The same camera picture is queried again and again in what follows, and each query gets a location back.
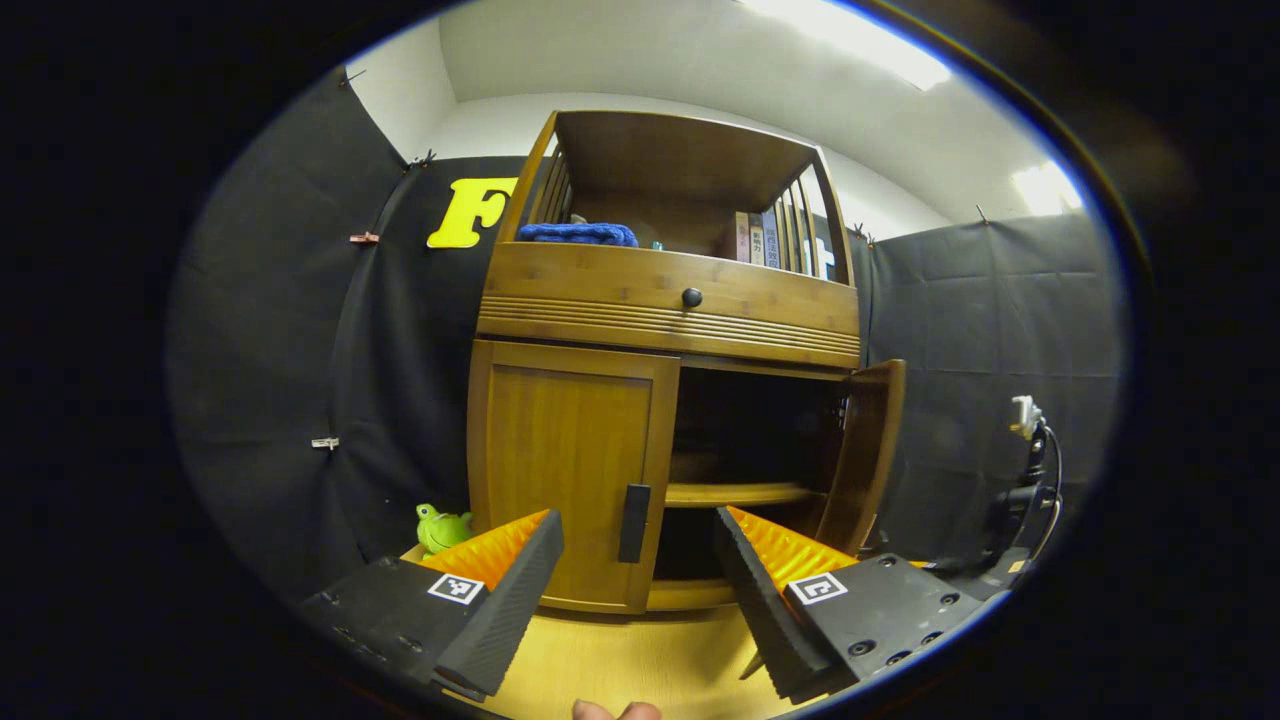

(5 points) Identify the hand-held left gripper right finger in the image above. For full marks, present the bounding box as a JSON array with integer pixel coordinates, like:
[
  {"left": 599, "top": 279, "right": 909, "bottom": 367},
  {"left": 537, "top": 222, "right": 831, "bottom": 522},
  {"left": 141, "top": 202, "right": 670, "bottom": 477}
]
[{"left": 713, "top": 505, "right": 1009, "bottom": 706}]

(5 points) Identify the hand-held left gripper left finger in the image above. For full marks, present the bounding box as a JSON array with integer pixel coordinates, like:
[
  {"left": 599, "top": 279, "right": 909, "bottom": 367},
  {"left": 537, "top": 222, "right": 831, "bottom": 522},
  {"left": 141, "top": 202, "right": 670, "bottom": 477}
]
[{"left": 298, "top": 508, "right": 566, "bottom": 701}]

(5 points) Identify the wooden shoe cabinet door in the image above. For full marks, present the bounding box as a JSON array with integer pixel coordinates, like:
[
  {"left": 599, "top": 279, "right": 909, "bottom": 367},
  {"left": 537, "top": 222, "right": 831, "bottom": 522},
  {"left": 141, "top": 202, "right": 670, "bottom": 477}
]
[
  {"left": 815, "top": 358, "right": 908, "bottom": 556},
  {"left": 467, "top": 340, "right": 683, "bottom": 614}
]

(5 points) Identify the wooden double-door shoe cabinet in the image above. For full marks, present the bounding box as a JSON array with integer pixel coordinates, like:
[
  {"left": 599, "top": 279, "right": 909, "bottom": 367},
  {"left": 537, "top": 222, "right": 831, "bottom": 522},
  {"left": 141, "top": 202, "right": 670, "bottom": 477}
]
[{"left": 466, "top": 108, "right": 908, "bottom": 616}]

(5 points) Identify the wooden inner cabinet shelf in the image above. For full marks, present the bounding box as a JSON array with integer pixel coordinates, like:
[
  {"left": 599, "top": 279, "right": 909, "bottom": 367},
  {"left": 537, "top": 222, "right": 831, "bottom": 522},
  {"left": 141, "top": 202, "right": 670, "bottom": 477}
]
[{"left": 665, "top": 482, "right": 826, "bottom": 508}]

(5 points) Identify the wooden cabinet drawer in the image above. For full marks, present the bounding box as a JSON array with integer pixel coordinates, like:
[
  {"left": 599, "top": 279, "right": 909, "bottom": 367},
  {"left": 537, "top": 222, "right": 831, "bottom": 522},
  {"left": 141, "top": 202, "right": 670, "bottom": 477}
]
[{"left": 478, "top": 242, "right": 861, "bottom": 353}]

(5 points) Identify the green frog plush toy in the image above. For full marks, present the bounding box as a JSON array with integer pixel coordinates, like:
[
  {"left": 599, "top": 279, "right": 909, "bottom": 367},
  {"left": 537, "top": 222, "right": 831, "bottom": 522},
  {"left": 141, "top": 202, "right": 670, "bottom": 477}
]
[{"left": 416, "top": 503, "right": 473, "bottom": 557}]

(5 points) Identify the short ceiling light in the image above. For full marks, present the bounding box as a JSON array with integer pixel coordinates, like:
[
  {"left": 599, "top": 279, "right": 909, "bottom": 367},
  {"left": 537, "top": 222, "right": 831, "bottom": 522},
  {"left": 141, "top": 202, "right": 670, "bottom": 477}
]
[{"left": 1010, "top": 160, "right": 1084, "bottom": 216}]

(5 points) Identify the black backdrop cloth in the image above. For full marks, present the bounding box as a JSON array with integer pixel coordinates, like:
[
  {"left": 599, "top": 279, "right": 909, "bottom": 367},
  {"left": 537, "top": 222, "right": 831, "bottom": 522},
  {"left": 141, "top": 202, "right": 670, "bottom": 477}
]
[{"left": 165, "top": 65, "right": 1126, "bottom": 601}]

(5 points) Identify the blue folded towel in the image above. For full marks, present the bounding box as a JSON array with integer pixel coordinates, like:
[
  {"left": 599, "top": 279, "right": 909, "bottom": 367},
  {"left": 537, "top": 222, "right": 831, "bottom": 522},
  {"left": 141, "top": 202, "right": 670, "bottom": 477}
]
[{"left": 516, "top": 222, "right": 639, "bottom": 248}]

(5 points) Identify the black cable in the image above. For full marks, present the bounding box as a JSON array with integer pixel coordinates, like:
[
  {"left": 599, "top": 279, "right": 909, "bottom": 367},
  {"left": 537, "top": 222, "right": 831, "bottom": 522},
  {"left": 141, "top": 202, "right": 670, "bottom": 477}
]
[{"left": 1038, "top": 422, "right": 1067, "bottom": 561}]

